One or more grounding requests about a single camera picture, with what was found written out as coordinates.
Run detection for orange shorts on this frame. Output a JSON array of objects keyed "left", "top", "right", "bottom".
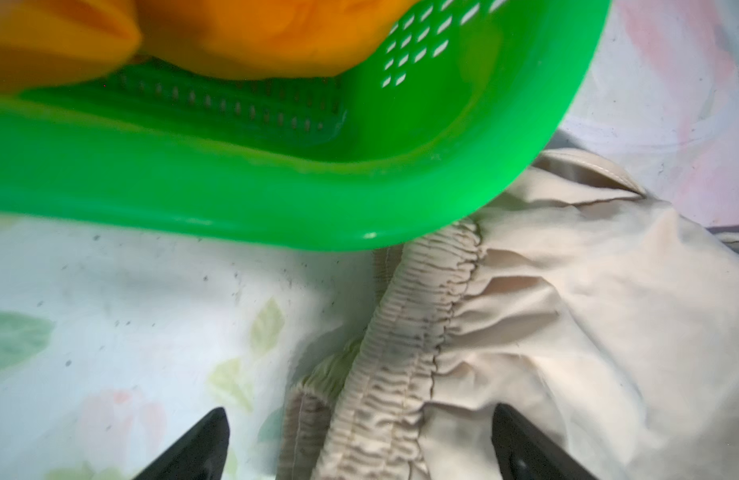
[{"left": 0, "top": 0, "right": 413, "bottom": 93}]

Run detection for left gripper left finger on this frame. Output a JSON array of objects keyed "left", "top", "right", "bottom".
[{"left": 134, "top": 407, "right": 231, "bottom": 480}]

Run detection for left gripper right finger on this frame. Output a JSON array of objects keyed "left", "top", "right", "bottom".
[{"left": 491, "top": 403, "right": 595, "bottom": 480}]

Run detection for green plastic basket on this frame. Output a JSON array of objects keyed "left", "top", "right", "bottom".
[{"left": 0, "top": 1, "right": 609, "bottom": 251}]

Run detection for beige shorts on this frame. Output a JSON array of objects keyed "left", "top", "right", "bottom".
[{"left": 276, "top": 148, "right": 739, "bottom": 479}]

